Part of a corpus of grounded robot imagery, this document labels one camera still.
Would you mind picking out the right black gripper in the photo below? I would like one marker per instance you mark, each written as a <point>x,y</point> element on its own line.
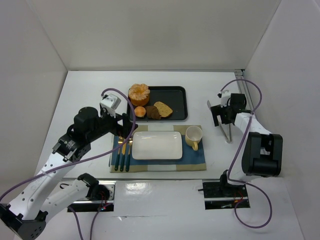
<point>220,113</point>

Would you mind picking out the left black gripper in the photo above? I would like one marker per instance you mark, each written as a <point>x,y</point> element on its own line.
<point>125,124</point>

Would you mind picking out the brown chocolate croissant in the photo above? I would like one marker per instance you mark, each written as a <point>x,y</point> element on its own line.
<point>152,112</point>

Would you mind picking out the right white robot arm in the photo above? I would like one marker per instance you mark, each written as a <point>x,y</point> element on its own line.
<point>260,151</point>

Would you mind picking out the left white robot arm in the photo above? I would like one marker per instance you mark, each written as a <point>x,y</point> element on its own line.
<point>28,214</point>

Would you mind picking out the tan bread slice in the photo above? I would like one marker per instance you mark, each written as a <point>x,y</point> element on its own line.
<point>163,109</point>

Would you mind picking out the small round bun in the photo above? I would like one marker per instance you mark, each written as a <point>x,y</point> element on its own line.
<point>140,112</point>

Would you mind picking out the white rectangular plate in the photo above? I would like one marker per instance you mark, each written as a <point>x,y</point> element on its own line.
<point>157,145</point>

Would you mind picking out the yellow mug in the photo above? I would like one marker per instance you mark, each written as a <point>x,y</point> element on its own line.
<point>193,136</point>

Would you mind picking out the peeled orange mandarin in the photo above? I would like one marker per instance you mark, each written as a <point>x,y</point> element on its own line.
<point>139,94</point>

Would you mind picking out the black rectangular tray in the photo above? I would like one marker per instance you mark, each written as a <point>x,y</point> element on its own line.
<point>173,96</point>

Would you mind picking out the gold knife green handle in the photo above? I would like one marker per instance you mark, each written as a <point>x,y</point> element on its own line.
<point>123,152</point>

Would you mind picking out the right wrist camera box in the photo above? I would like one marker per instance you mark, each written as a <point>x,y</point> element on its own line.
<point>224,97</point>

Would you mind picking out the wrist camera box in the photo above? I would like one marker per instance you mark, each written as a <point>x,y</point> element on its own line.
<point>110,101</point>
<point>224,97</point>

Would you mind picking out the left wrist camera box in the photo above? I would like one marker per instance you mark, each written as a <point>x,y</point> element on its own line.
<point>110,101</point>

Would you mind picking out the gold spoon green handle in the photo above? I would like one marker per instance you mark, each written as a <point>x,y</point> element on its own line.
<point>128,157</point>

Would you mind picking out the aluminium frame rail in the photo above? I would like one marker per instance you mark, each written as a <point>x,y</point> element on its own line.
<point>243,88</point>

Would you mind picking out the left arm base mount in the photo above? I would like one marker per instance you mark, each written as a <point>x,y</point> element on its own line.
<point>99,196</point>

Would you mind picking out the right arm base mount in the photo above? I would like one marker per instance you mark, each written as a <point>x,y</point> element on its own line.
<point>219,194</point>

